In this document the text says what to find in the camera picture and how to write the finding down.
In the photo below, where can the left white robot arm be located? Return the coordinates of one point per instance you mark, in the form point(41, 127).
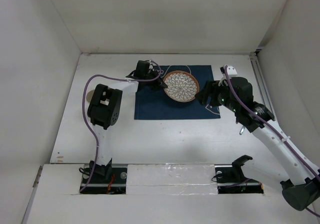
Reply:
point(104, 109)

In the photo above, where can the green-handled metal fork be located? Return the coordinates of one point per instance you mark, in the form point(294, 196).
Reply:
point(242, 130)

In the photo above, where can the beige ceramic cup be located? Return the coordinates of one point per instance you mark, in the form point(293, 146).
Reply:
point(89, 96)

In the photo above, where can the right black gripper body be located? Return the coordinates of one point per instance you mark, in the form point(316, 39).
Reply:
point(220, 96)

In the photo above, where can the floral orange-rimmed plate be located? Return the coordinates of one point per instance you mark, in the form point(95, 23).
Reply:
point(181, 86)

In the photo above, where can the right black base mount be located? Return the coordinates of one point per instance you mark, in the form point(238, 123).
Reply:
point(230, 178)

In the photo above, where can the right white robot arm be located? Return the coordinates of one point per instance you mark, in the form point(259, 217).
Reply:
point(299, 179)

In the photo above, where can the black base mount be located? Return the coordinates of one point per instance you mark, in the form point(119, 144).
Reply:
point(230, 178)
point(106, 180)

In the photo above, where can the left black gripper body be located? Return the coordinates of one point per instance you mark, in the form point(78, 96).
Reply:
point(151, 75)

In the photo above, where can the blue whale cloth napkin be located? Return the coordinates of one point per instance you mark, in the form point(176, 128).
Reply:
point(156, 105)

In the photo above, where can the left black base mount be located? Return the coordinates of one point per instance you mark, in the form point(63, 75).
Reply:
point(106, 180)

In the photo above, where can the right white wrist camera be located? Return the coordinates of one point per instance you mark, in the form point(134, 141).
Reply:
point(229, 70)

